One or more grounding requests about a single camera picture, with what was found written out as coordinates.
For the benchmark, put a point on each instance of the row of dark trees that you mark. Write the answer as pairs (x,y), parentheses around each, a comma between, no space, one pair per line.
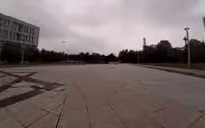
(123,55)

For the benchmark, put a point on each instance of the grey paved plaza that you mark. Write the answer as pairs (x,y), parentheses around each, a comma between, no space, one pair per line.
(116,93)

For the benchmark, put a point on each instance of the distant tower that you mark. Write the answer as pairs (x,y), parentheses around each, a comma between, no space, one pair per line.
(144,42)

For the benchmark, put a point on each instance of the raised kerb strip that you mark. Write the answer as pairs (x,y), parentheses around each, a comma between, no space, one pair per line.
(186,70)

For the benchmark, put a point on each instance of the tall lamp pole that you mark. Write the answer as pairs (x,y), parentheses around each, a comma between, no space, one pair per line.
(188,46)

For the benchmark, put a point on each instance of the grey multi-storey building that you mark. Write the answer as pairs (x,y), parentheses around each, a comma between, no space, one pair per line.
(11,35)

